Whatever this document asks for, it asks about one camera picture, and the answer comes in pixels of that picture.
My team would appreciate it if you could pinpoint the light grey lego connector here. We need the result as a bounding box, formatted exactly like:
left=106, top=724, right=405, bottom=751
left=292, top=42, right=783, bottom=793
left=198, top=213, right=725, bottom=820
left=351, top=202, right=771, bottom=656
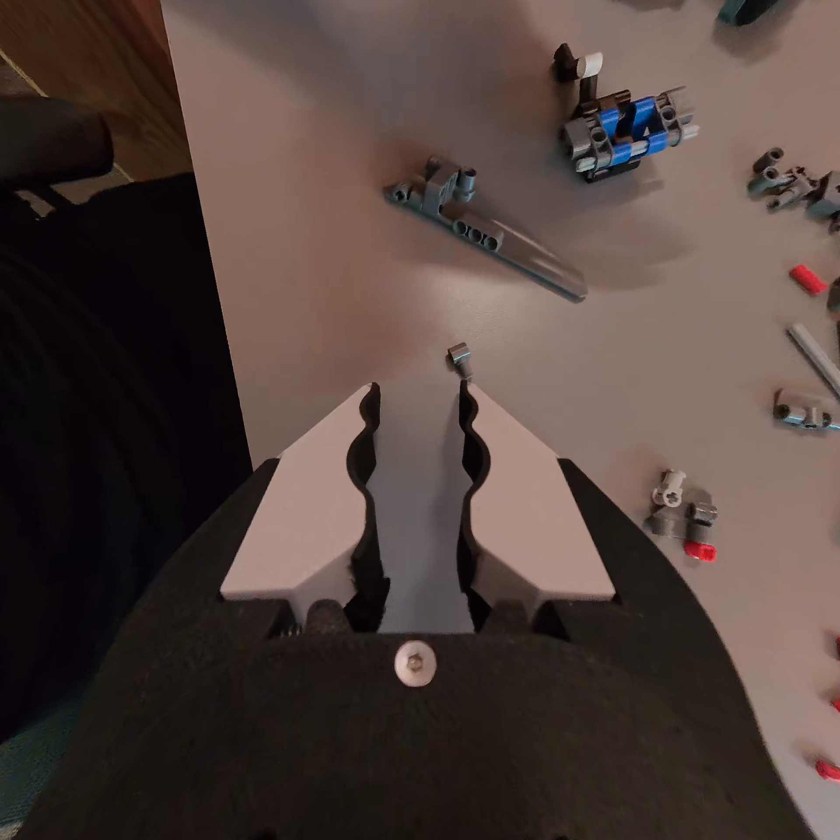
left=645, top=469, right=689, bottom=541

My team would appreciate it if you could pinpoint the partly built lego car chassis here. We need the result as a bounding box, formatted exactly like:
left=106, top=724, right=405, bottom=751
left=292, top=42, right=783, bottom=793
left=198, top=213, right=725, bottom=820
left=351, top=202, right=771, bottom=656
left=718, top=0, right=805, bottom=27

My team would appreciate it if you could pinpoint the group of grey lego connectors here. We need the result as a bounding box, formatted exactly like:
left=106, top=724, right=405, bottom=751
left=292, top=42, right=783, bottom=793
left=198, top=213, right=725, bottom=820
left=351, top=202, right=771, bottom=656
left=747, top=147, right=840, bottom=234

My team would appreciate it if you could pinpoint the short grey lego beam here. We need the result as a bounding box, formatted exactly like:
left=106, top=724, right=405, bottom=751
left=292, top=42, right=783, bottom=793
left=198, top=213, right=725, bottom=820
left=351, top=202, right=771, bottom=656
left=772, top=387, right=840, bottom=433

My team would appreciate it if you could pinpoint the grey pointed lego panel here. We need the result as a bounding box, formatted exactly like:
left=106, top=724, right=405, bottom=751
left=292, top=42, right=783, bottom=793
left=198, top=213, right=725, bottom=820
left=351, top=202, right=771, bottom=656
left=384, top=155, right=587, bottom=304

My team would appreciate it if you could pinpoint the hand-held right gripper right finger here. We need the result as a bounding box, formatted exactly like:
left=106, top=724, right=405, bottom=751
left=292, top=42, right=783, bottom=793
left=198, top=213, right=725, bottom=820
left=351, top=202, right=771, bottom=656
left=457, top=379, right=619, bottom=631

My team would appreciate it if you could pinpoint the blue lego engine block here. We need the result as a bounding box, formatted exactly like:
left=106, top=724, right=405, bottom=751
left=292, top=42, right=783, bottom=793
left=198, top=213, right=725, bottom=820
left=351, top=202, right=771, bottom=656
left=553, top=43, right=700, bottom=185

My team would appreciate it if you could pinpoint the long grey lego axle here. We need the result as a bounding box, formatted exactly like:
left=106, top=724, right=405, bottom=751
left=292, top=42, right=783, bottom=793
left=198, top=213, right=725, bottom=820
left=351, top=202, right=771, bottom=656
left=786, top=322, right=840, bottom=403

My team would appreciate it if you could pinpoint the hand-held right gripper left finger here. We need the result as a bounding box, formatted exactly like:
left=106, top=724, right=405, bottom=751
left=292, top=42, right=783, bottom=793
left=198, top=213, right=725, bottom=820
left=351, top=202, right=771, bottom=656
left=218, top=382, right=391, bottom=624

